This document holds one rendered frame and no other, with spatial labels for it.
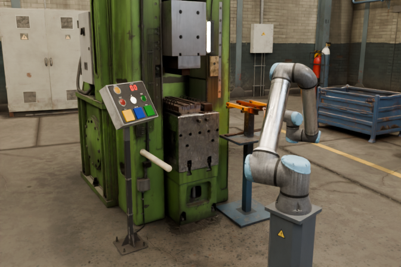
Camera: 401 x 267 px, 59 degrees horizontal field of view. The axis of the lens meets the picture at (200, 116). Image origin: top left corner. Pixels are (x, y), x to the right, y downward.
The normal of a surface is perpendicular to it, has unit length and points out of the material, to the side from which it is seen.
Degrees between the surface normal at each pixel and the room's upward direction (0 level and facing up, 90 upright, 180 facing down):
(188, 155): 90
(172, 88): 90
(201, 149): 90
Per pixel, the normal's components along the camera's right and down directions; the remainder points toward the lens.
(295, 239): -0.04, 0.21
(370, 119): -0.88, 0.09
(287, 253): -0.73, 0.14
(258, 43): 0.38, 0.19
